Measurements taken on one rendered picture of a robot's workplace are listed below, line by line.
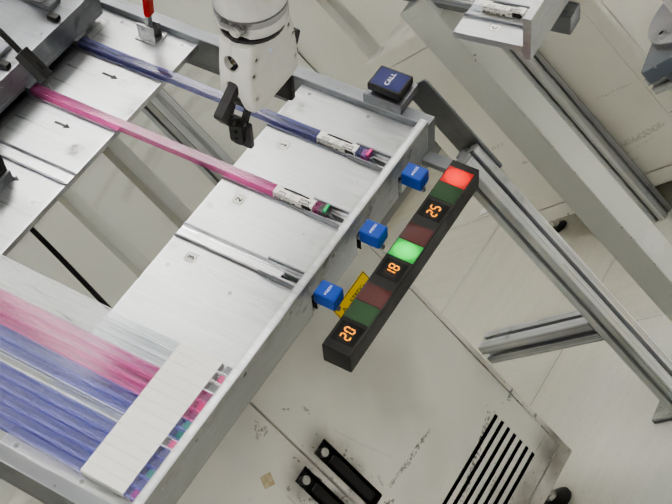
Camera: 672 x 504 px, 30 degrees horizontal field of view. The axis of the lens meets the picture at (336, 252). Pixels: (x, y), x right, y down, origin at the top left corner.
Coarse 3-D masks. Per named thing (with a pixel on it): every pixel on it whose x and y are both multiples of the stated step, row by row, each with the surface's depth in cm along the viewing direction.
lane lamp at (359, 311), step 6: (354, 300) 154; (354, 306) 154; (360, 306) 154; (366, 306) 154; (372, 306) 154; (348, 312) 153; (354, 312) 153; (360, 312) 153; (366, 312) 153; (372, 312) 153; (378, 312) 153; (354, 318) 153; (360, 318) 153; (366, 318) 152; (372, 318) 152; (366, 324) 152
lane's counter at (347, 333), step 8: (344, 320) 152; (336, 328) 152; (344, 328) 152; (352, 328) 152; (360, 328) 152; (336, 336) 151; (344, 336) 151; (352, 336) 151; (360, 336) 151; (352, 344) 150
